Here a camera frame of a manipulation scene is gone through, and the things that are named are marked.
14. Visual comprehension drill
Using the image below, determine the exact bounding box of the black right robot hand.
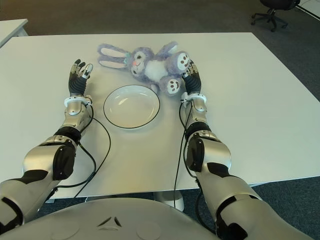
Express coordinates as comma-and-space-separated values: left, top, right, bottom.
180, 59, 203, 95

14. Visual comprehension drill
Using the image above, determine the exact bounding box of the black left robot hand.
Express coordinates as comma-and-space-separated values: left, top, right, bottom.
67, 58, 95, 97

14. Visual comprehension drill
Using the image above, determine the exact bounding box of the purple bunny plush doll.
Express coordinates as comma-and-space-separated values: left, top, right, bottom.
96, 42, 193, 96

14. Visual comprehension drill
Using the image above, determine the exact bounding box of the white plate with black rim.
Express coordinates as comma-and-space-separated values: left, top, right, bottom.
103, 84, 161, 131

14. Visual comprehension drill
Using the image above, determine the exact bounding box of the white side table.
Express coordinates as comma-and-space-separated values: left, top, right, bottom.
0, 18, 28, 48

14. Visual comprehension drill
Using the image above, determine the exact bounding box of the black office chair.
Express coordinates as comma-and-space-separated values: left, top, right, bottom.
251, 0, 302, 33

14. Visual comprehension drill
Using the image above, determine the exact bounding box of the grey robot torso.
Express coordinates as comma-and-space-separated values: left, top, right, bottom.
14, 198, 221, 240

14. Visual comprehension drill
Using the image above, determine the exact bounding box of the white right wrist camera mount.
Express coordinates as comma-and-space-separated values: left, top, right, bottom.
180, 92, 208, 108

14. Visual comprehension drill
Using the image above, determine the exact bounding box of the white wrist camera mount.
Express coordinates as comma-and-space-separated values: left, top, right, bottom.
64, 95, 93, 107
180, 92, 208, 108

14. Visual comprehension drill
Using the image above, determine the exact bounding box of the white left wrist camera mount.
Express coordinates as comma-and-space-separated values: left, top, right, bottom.
64, 95, 93, 107

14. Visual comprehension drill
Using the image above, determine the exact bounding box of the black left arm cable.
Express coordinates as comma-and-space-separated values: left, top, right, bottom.
51, 99, 112, 200

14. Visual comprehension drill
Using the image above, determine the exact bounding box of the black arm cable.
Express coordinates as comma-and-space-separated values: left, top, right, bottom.
172, 99, 193, 208
51, 99, 112, 200

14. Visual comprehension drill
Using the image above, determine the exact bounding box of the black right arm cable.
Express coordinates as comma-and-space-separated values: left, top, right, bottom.
172, 99, 193, 208

